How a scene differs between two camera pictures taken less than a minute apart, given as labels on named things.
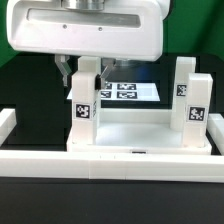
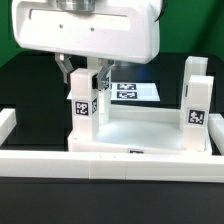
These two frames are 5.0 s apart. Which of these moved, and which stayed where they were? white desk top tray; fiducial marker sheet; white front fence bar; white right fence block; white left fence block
Moved: white desk top tray
Stayed: fiducial marker sheet; white right fence block; white front fence bar; white left fence block
